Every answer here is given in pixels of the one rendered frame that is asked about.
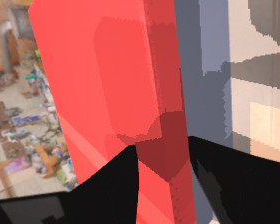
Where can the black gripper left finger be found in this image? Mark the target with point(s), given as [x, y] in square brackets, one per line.
[109, 196]

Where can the grey box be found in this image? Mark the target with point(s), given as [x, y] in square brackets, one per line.
[203, 33]

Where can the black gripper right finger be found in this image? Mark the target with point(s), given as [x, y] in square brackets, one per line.
[241, 188]

